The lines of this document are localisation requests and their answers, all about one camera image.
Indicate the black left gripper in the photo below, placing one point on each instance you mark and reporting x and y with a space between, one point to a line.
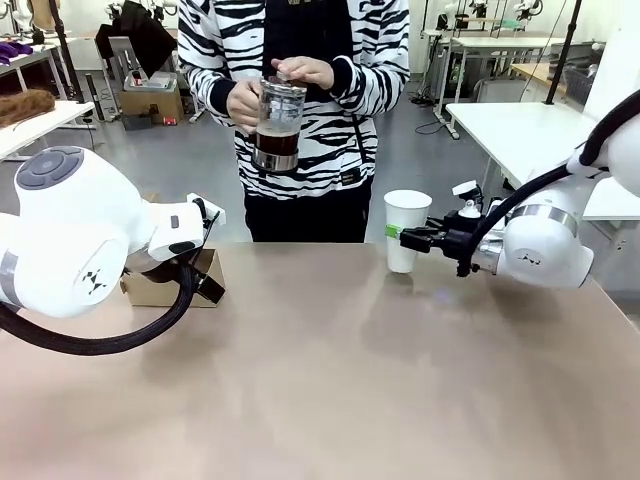
162 267

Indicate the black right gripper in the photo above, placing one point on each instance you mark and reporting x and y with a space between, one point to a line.
457 240

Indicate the white paper cup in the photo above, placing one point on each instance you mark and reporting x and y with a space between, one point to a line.
405 235

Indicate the brown cardboard cup carrier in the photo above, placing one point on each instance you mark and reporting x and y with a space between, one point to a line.
150 292

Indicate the glass french press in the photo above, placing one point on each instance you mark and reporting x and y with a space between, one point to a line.
277 145

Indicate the person's right forearm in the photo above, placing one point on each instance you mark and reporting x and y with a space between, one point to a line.
205 85

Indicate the person's left forearm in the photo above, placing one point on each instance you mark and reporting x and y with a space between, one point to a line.
370 80

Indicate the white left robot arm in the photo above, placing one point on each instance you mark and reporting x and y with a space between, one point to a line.
75 225

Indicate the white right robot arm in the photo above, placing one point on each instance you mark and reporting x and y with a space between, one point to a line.
540 250

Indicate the person's right hand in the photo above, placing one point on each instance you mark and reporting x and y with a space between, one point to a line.
242 107

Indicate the person's left hand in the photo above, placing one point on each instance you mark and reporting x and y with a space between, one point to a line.
307 72

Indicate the black trousers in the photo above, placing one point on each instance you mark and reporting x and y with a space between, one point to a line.
310 220

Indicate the large white work table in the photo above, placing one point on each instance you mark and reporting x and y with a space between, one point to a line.
520 130

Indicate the zebra striped hoodie torso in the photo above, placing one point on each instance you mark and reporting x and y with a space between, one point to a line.
320 130

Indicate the small black floor box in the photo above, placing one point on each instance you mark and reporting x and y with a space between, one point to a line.
137 122

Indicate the cardboard box on floor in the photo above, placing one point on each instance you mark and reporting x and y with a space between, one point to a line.
150 102

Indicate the white background workbench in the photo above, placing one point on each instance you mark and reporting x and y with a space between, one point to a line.
480 42

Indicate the grey lidded plastic box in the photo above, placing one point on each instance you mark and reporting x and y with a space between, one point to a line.
160 81

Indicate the black stand pole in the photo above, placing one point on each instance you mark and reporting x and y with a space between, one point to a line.
562 55

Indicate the white side table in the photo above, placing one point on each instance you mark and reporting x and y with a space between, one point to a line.
35 125

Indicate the brown furry bundle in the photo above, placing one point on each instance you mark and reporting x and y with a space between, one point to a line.
22 107

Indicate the black cloth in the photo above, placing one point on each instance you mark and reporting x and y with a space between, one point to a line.
140 35

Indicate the black tripod pole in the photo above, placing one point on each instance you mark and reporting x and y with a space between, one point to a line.
65 55

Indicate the purple cloth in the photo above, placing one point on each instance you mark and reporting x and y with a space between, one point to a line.
12 52

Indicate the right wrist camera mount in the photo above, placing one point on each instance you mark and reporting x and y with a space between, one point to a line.
467 200

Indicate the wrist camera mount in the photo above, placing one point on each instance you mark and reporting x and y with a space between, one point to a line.
467 200
205 212

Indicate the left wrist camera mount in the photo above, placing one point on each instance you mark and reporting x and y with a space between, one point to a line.
205 212

